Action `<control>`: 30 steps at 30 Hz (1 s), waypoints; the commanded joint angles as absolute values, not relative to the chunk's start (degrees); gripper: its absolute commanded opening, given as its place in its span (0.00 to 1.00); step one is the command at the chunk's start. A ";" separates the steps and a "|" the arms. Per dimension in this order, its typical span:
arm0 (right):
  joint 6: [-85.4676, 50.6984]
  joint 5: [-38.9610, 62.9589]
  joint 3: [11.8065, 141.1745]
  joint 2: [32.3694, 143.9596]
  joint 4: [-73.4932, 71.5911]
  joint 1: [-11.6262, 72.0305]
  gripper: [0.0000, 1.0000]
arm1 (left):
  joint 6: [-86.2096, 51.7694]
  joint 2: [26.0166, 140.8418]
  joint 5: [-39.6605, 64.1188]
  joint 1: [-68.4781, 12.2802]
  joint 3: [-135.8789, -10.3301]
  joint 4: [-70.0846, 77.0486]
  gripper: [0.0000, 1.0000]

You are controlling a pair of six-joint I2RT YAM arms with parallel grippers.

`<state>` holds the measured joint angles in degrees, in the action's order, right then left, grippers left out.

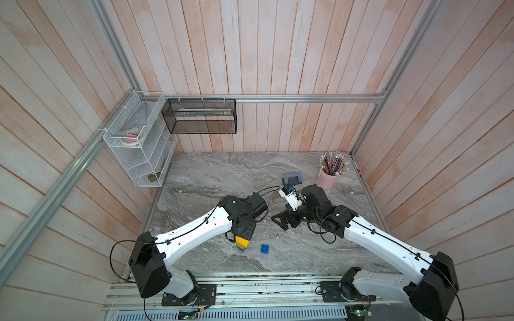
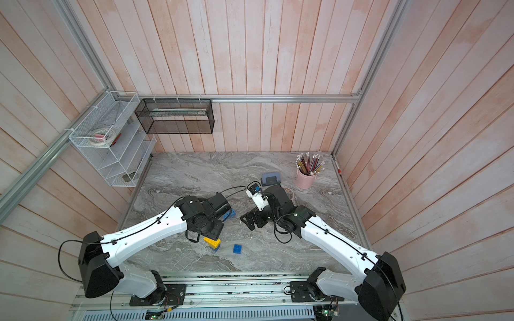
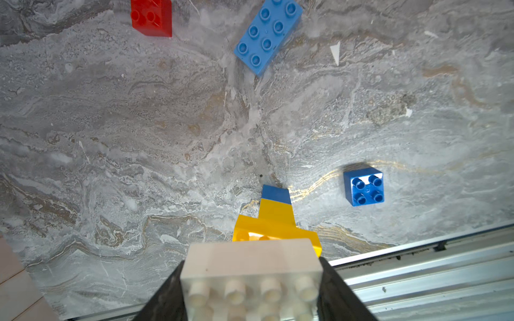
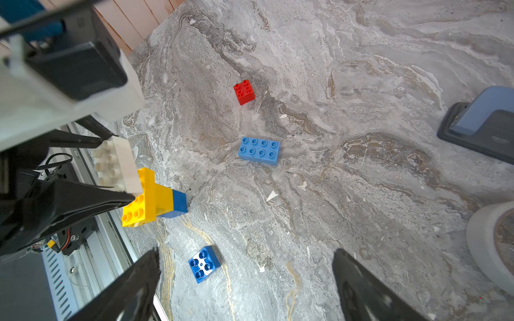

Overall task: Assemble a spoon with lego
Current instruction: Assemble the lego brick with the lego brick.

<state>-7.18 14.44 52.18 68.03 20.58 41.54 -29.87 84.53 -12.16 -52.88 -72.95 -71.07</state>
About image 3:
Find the yellow square lego brick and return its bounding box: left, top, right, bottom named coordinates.
left=258, top=199, right=296, bottom=226

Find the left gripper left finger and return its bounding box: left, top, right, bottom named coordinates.
left=133, top=260, right=187, bottom=321

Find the light blue long lego brick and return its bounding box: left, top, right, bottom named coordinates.
left=234, top=0, right=303, bottom=77

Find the dark blue square lego brick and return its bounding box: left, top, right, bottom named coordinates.
left=343, top=167, right=385, bottom=207

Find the aluminium mounting rail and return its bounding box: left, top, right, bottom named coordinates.
left=88, top=223, right=513, bottom=320

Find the red square lego brick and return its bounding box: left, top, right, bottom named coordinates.
left=131, top=0, right=173, bottom=37

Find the yellow long lego brick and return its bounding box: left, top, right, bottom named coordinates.
left=232, top=215, right=323, bottom=258

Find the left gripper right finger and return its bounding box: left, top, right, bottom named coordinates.
left=319, top=257, right=377, bottom=321

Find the white long lego brick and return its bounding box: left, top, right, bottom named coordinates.
left=180, top=239, right=323, bottom=320

